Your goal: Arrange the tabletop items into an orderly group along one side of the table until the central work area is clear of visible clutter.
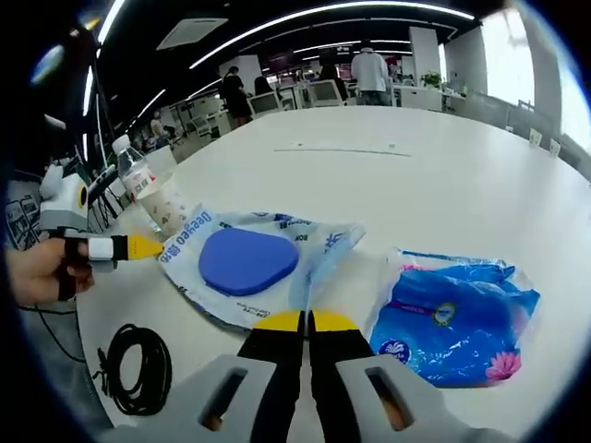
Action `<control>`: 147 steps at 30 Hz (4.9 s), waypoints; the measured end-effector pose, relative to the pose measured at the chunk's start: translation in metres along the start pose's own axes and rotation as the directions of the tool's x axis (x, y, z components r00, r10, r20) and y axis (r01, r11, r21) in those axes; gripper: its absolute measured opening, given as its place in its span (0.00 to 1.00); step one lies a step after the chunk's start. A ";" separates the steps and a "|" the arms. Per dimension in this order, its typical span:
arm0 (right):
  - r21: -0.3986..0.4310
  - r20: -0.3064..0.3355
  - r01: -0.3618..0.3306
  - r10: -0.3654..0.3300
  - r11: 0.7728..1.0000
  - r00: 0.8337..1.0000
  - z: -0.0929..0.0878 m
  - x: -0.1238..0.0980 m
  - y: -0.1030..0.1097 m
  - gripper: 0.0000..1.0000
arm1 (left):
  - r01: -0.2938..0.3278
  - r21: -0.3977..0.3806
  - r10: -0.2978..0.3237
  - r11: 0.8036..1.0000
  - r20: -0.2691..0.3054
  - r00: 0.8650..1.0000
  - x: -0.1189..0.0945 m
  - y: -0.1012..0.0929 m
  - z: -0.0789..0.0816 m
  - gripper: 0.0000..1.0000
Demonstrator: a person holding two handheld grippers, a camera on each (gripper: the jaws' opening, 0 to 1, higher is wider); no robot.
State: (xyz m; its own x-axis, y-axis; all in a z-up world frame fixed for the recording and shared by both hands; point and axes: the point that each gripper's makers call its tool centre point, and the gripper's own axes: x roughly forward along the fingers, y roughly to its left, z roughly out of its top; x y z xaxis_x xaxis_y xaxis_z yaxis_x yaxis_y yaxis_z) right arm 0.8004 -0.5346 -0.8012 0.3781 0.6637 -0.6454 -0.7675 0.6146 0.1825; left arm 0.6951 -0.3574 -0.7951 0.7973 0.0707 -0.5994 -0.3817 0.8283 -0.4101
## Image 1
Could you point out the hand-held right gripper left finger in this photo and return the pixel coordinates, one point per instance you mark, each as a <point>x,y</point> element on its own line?
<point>272,369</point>

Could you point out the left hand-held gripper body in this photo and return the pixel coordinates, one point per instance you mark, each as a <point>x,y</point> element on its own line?
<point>64,207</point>

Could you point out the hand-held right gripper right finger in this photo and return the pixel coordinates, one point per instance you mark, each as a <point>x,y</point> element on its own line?
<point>341,369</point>

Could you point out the floral paper cup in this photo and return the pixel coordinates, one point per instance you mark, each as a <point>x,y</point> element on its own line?
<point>166,203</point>

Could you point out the clear plastic water bottle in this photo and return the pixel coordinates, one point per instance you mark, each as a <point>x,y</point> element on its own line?
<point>134,168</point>

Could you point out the wet wipes pack blue lid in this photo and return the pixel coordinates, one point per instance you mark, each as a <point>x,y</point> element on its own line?
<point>249,267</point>

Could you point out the blue tissue pack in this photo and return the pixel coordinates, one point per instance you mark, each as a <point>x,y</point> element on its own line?
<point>443,323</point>

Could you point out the small white tabletop object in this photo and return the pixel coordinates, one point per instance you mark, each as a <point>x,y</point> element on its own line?
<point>534,137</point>
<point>554,147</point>

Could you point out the person's left hand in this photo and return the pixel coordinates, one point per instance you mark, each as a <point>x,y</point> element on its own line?
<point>41,272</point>

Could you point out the white table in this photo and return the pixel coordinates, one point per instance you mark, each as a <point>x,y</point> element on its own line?
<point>415,194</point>

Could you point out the white mesh office chair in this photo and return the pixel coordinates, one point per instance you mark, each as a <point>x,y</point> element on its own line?
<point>328,94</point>
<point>265,104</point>

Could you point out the ceiling air vent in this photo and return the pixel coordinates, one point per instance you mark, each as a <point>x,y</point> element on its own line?
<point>194,33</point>

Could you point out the white office desk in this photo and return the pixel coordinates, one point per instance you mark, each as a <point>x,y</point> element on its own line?
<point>425,98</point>

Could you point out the green potted plant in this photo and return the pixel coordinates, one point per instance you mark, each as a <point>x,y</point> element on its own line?
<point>431,79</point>

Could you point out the linear ceiling light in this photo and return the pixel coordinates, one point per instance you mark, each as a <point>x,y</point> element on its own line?
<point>332,10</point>

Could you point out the bright window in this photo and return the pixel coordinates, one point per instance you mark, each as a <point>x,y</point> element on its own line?
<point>577,106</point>
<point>508,55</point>

